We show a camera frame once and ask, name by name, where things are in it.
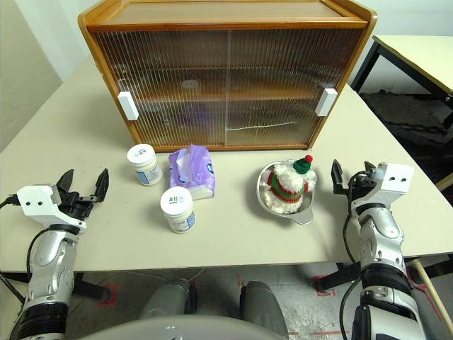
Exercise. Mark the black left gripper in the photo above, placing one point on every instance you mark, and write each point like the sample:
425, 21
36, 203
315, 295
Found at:
76, 207

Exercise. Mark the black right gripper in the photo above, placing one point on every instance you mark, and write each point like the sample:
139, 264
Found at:
361, 184

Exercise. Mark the white jar with blue label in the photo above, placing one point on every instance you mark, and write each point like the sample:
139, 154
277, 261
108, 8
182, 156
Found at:
145, 166
177, 212

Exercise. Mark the plush snowman with green hat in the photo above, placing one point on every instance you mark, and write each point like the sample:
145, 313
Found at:
286, 184

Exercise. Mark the ribbed glass sliding door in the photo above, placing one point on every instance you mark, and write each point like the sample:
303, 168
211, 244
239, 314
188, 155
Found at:
170, 88
283, 88

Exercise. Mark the purple tissue pack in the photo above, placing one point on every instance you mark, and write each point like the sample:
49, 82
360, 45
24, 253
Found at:
198, 173

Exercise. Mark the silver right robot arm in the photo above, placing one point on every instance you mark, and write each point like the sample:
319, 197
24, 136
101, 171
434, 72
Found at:
382, 230

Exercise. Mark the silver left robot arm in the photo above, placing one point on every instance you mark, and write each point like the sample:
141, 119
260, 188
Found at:
46, 255

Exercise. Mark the wooden cabinet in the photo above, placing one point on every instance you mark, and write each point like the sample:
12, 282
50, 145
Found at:
212, 14

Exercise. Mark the metal bowl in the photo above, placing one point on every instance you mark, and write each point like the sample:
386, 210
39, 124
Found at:
304, 216

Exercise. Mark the light wooden board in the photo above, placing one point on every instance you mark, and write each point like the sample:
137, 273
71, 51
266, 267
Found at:
446, 184

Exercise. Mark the black table foot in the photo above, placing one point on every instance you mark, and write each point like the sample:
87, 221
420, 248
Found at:
92, 290
336, 280

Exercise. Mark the grey left robot leg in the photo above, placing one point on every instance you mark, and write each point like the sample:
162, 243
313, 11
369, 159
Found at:
166, 297

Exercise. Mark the grey robot leg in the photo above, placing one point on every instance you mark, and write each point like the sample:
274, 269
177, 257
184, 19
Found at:
262, 304
166, 297

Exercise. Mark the wooden stick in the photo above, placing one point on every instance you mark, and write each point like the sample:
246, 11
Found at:
430, 290

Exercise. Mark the grey right robot leg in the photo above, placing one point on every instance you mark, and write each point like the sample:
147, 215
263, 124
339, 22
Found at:
262, 304

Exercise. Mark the grey robot torso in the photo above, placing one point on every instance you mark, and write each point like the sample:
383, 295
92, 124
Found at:
177, 329

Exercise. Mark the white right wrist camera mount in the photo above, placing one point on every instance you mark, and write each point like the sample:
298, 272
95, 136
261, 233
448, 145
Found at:
400, 177

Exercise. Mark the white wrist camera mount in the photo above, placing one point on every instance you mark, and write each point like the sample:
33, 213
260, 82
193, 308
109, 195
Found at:
400, 177
35, 202

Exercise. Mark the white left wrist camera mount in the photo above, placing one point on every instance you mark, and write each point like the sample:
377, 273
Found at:
35, 202

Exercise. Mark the beige table with black frame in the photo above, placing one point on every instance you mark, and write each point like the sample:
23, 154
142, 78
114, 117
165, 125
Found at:
407, 46

